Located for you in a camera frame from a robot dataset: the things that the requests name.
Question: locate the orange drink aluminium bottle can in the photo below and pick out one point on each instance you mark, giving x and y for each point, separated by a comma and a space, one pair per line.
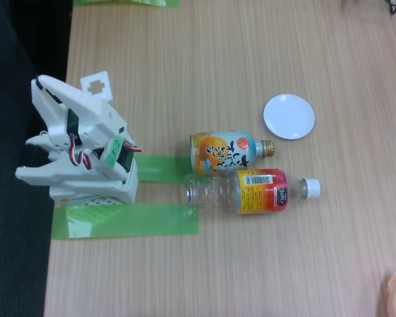
224, 152

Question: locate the clear plastic bottle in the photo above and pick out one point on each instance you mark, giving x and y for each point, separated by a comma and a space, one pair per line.
257, 191

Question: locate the green paper label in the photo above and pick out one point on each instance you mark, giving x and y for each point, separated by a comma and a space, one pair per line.
113, 150

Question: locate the wide green tape strip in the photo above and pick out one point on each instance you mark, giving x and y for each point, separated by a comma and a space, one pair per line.
158, 168

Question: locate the long green tape strip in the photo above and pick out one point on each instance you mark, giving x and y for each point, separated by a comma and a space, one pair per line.
151, 221

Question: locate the small white round plate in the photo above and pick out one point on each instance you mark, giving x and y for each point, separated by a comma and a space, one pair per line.
288, 117

